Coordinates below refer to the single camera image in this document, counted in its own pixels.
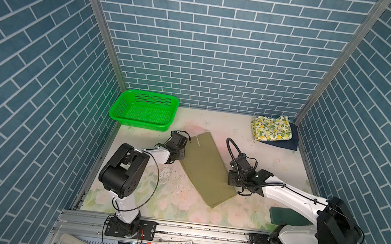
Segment olive khaki skirt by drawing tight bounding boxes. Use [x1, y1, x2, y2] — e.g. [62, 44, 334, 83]
[180, 132, 237, 208]

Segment dark green pad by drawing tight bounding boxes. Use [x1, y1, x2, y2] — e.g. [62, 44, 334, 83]
[269, 207, 312, 226]

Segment yellow lemon print skirt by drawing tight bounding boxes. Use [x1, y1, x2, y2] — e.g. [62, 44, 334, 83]
[251, 116, 293, 142]

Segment green plastic basket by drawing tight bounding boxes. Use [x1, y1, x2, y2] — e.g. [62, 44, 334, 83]
[109, 90, 180, 132]

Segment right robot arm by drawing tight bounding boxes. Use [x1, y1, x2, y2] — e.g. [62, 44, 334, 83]
[228, 154, 364, 244]

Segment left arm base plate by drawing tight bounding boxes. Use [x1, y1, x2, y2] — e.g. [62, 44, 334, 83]
[104, 216, 157, 241]

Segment dark blue denim skirt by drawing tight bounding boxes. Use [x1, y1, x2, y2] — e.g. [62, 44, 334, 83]
[261, 123, 299, 151]

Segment white plastic cup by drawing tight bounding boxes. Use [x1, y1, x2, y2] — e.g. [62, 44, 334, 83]
[60, 234, 88, 244]

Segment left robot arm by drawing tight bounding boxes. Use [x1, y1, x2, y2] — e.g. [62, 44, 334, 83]
[98, 130, 191, 233]

